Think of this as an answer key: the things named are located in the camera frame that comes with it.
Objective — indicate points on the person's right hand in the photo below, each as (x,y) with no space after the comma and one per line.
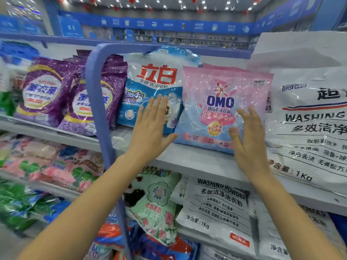
(252,154)

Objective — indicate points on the person's left hand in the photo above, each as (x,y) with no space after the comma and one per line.
(149,138)

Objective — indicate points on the grey blue-framed shelf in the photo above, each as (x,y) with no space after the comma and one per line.
(195,159)

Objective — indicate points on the pink flower-print detergent bag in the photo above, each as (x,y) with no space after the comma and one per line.
(217,105)

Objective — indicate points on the blue white detergent bag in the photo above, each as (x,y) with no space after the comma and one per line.
(154,75)

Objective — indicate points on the panda pale green bag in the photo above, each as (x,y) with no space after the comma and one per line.
(157,203)

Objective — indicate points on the plain white detergent bag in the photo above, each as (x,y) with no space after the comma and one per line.
(298,48)

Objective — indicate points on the person's left forearm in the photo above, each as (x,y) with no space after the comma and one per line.
(81,216)

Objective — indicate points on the person's right forearm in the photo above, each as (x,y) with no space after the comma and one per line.
(292,224)

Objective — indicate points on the small blue aisle sign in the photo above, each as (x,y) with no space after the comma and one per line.
(130,35)

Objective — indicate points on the blue hanging aisle sign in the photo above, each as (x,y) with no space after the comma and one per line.
(71,27)

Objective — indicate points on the group of ceiling spotlights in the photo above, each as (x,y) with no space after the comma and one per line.
(158,1)

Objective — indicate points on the small blue hanging sign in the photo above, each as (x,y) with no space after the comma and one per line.
(9,24)

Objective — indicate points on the blue back wall sign band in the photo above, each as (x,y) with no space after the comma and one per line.
(162,24)

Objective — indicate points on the blue side wall sign band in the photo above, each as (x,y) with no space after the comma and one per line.
(284,13)

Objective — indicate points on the narrow blue wall column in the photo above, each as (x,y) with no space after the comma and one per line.
(52,18)

